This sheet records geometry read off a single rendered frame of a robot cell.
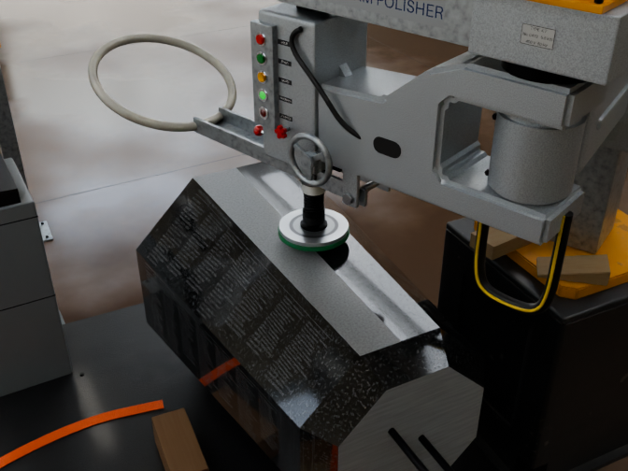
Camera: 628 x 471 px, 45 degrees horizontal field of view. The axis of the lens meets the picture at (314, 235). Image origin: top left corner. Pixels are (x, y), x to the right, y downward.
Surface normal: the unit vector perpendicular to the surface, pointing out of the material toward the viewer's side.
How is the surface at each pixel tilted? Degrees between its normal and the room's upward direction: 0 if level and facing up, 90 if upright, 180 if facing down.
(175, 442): 0
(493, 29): 90
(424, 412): 90
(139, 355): 0
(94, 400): 0
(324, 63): 90
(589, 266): 11
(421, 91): 90
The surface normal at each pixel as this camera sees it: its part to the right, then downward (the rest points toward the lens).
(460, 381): 0.46, 0.48
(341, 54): 0.76, 0.35
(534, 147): -0.33, 0.50
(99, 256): 0.00, -0.85
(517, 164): -0.61, 0.42
